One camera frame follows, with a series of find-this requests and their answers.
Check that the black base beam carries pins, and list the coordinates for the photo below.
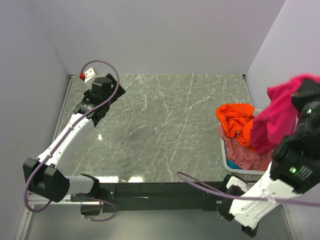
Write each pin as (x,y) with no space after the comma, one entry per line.
(143,196)

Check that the blue t shirt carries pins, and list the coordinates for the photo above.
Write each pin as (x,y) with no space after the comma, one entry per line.
(233,165)

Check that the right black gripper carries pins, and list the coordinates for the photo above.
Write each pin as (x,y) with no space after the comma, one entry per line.
(305,88)

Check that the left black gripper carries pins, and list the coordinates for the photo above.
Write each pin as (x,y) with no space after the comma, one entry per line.
(120,91)

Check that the orange t shirt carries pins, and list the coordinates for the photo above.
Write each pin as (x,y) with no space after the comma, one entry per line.
(237,121)

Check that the salmon pink t shirt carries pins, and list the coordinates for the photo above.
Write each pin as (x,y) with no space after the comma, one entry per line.
(243,157)

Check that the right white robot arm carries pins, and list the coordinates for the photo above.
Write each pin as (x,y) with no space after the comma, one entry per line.
(294,170)

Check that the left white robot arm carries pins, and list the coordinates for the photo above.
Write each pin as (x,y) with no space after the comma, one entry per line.
(44,175)

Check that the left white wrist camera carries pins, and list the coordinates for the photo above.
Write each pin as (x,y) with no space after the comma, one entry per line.
(88,76)

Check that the magenta t shirt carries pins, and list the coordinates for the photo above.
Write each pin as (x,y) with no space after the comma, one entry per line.
(279,118)

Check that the white plastic laundry basket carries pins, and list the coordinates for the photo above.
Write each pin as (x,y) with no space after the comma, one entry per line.
(241,171)

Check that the aluminium frame rail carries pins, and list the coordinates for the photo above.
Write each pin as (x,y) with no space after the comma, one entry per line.
(90,205)

